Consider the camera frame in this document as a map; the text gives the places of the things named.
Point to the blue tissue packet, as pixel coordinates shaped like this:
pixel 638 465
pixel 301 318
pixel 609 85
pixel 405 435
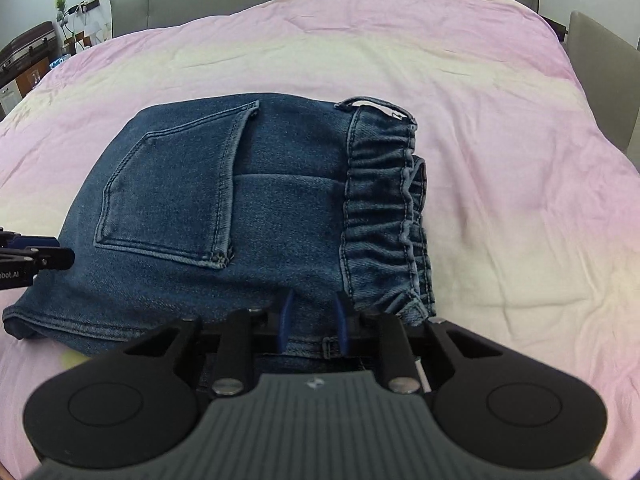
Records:
pixel 58 61

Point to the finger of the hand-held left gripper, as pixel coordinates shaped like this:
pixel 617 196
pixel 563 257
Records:
pixel 52 259
pixel 30 242

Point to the black wall power strip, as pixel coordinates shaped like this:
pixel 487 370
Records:
pixel 84 4

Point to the pink bed sheet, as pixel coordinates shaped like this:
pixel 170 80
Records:
pixel 475 125

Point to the grey padded chair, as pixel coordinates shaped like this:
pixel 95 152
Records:
pixel 607 70

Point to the small green plant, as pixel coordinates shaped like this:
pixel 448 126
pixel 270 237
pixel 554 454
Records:
pixel 60 6

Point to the blue denim pants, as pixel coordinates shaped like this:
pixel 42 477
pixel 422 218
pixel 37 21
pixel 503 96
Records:
pixel 280 210

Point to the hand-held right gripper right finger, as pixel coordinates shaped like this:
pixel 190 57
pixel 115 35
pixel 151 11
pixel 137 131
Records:
pixel 342 326

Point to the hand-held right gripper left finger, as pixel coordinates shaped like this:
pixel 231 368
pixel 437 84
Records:
pixel 285 321

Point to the dark brown suitcase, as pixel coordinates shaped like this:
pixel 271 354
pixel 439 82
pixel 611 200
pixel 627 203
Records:
pixel 25 45

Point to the brown wooden nightstand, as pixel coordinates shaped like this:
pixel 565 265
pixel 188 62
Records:
pixel 34 76

